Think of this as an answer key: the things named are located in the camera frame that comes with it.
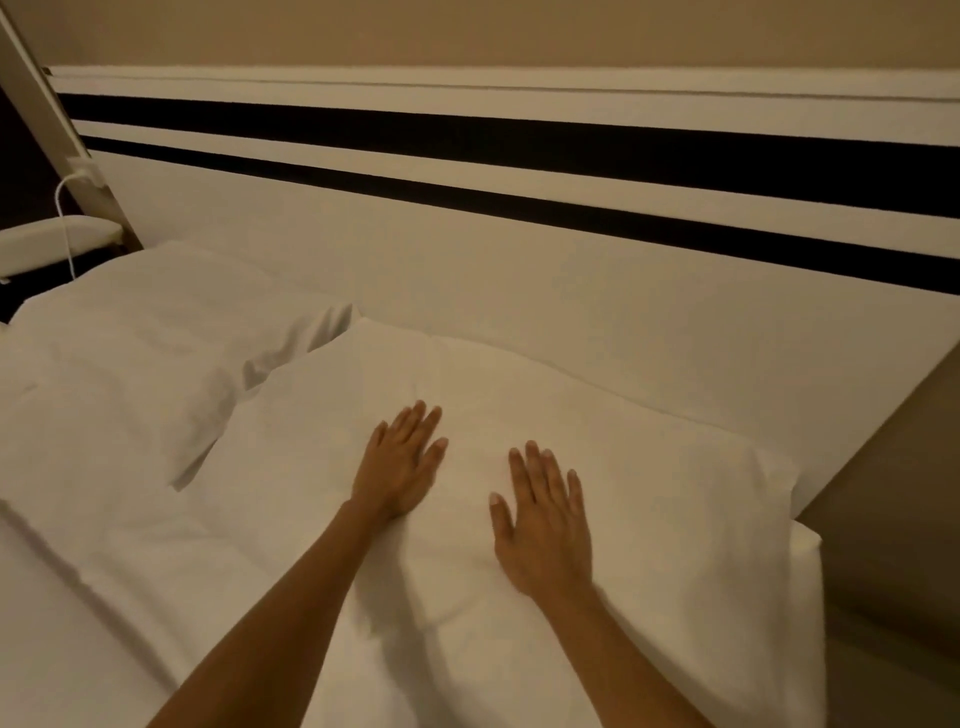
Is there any white bed sheet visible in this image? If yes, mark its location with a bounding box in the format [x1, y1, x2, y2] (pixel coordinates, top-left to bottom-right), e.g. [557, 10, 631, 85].
[0, 480, 828, 728]

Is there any person's right forearm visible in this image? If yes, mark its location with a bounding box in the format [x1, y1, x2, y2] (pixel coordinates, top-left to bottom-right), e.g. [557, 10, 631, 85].
[525, 581, 715, 728]

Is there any large white pillow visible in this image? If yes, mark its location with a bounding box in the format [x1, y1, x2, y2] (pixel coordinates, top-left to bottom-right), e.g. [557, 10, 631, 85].
[174, 318, 802, 728]

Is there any person's left hand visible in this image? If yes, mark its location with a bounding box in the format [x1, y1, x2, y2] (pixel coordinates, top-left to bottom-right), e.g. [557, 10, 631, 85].
[341, 399, 450, 528]

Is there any white bedside shelf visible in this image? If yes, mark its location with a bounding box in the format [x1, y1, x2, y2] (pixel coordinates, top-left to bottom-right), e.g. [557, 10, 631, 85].
[0, 216, 126, 283]

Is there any person's right hand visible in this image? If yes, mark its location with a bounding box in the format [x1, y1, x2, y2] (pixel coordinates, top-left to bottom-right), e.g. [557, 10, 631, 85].
[489, 441, 595, 603]

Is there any white charging cable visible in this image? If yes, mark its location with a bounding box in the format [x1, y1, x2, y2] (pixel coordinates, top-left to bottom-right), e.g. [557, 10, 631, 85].
[53, 171, 99, 280]

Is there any beige slanted frame post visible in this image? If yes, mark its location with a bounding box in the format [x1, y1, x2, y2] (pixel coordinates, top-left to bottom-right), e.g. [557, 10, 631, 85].
[0, 6, 145, 253]

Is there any white headboard with black stripes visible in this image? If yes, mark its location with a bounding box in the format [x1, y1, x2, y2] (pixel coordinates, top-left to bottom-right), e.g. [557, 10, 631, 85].
[45, 63, 960, 520]

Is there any person's left forearm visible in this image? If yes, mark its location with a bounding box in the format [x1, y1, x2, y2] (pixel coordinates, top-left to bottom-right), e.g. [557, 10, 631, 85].
[146, 504, 393, 728]

